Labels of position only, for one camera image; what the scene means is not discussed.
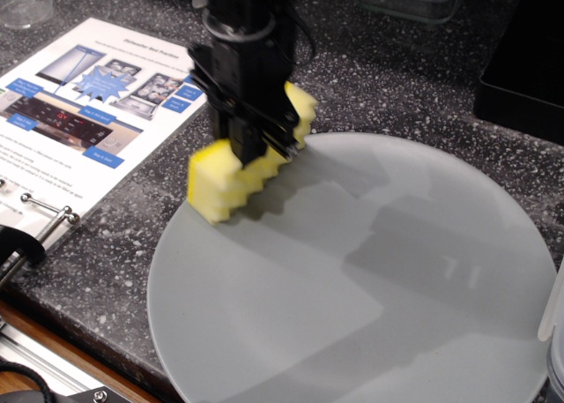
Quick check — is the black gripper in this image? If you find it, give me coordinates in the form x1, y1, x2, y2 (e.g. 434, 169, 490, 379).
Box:
189, 12, 299, 167

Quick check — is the black tray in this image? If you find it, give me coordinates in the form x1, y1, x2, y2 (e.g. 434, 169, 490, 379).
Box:
473, 0, 563, 145

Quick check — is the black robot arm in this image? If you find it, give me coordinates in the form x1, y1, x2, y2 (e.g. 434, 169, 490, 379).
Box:
189, 0, 302, 165

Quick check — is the yellow foam sponge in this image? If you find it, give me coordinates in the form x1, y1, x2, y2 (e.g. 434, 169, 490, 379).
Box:
186, 80, 319, 227

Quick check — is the black cable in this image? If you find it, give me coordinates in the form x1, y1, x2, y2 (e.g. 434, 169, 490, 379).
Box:
0, 361, 52, 403

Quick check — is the clear plastic cup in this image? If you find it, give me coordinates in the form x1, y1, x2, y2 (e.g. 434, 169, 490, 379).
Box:
1, 0, 54, 29

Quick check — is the laminated dishwasher instruction sheet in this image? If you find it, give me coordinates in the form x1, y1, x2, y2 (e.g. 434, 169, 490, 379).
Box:
1, 18, 206, 235

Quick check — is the metal screw clamp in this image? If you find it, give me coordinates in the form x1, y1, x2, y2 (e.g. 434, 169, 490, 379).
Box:
1, 192, 81, 288

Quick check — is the large grey plate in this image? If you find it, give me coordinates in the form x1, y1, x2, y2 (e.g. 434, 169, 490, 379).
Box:
147, 132, 556, 402

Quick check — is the aluminium rail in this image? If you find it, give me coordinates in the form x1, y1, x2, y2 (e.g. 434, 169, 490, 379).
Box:
1, 320, 111, 402

